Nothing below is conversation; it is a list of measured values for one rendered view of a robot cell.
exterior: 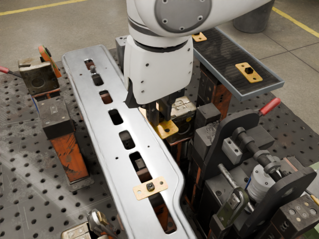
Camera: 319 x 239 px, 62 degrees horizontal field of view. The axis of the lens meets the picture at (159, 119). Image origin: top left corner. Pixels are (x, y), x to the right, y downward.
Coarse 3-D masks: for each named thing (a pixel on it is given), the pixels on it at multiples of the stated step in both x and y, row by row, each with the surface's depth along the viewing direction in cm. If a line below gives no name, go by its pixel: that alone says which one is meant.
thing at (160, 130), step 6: (156, 102) 52; (144, 114) 50; (162, 114) 48; (162, 120) 49; (162, 126) 48; (168, 126) 48; (174, 126) 48; (156, 132) 47; (162, 132) 47; (168, 132) 47; (174, 132) 47; (162, 138) 46
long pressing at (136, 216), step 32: (64, 64) 102; (96, 64) 102; (96, 96) 89; (96, 128) 80; (128, 128) 80; (128, 160) 72; (160, 160) 72; (128, 192) 65; (160, 192) 65; (128, 224) 60; (160, 224) 60
